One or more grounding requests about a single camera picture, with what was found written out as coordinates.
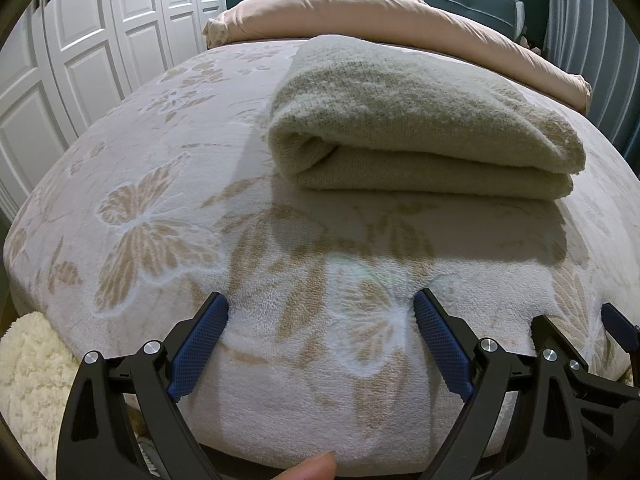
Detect blue-grey curtain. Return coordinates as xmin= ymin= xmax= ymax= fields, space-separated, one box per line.
xmin=544 ymin=0 xmax=640 ymax=161

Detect white fluffy cloth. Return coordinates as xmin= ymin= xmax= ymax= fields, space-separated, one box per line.
xmin=0 ymin=311 xmax=147 ymax=480

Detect person's left hand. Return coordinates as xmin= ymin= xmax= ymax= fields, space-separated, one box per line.
xmin=274 ymin=451 xmax=337 ymax=480

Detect cream knit garment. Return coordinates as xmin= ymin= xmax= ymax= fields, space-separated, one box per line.
xmin=267 ymin=35 xmax=587 ymax=202

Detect white panelled wardrobe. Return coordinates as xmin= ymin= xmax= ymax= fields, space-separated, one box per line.
xmin=0 ymin=0 xmax=229 ymax=223

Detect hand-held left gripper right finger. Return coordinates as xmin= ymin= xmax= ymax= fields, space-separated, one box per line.
xmin=412 ymin=288 xmax=587 ymax=480

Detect butterfly print fleece blanket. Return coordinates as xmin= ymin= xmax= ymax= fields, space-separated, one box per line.
xmin=2 ymin=42 xmax=640 ymax=476

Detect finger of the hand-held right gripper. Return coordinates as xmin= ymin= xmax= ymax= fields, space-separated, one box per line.
xmin=531 ymin=314 xmax=640 ymax=480
xmin=601 ymin=303 xmax=640 ymax=362

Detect pink duvet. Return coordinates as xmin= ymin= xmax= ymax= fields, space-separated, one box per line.
xmin=202 ymin=0 xmax=593 ymax=114

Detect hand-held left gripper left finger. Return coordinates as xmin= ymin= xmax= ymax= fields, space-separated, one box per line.
xmin=56 ymin=292 xmax=230 ymax=480

